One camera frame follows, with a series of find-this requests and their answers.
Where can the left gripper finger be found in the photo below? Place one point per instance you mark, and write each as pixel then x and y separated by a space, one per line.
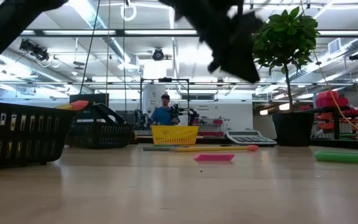
pixel 247 68
pixel 219 62

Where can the blue pen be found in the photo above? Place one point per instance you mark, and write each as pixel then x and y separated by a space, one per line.
pixel 233 145

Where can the yellow pencil orange eraser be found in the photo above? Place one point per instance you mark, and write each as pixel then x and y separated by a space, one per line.
pixel 213 149
pixel 79 105

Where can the grey crayon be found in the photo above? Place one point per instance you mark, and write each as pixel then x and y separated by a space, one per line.
pixel 157 149

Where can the green marker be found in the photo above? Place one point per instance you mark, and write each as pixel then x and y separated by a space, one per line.
pixel 346 157

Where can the black background robot arm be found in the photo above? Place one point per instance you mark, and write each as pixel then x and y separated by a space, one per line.
pixel 194 115
pixel 141 119

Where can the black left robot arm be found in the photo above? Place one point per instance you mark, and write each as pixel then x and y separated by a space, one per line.
pixel 11 25

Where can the shelf with red bins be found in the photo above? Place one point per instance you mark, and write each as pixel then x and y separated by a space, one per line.
pixel 331 101

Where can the green leafy plant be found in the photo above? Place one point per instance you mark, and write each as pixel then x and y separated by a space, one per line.
pixel 287 40

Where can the grey calculator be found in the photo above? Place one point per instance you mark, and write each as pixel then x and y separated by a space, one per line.
pixel 247 138

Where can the white cylindrical tank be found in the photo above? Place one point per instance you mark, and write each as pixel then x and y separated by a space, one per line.
pixel 154 93

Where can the black plant pot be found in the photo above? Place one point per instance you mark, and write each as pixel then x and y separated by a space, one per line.
pixel 292 129

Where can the person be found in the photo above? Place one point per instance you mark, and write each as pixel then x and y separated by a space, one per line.
pixel 162 116

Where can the yellow plastic bin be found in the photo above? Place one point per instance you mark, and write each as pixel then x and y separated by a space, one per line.
pixel 174 135

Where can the white ceiling vent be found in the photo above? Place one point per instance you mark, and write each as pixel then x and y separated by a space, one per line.
pixel 335 46

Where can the pink eraser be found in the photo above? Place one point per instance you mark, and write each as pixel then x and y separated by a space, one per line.
pixel 213 157

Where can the black ceiling projector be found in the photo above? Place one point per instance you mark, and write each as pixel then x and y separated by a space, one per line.
pixel 356 56

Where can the black plastic bin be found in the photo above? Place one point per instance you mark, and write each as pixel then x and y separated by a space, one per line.
pixel 98 137
pixel 26 137

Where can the black ceiling camera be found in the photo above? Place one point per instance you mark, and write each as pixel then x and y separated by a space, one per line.
pixel 37 53
pixel 158 55

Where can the black aluminium table frame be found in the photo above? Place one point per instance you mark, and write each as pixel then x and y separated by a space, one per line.
pixel 343 144

